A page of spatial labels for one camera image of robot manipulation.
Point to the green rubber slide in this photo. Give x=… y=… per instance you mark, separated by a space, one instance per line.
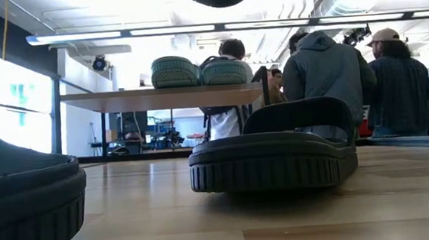
x=224 y=73
x=174 y=73

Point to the wooden background table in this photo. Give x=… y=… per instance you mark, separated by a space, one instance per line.
x=159 y=99

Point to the black cabinet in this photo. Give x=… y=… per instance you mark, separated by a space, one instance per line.
x=134 y=126

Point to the long ceiling light strip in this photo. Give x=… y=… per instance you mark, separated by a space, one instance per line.
x=173 y=30

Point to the black ceiling spotlight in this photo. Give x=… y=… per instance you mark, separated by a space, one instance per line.
x=99 y=63

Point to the red box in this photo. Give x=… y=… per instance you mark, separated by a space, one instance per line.
x=365 y=129

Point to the black track light cluster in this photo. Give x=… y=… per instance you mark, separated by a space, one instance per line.
x=355 y=36

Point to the black metal rig frame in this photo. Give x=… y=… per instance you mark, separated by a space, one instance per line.
x=144 y=155

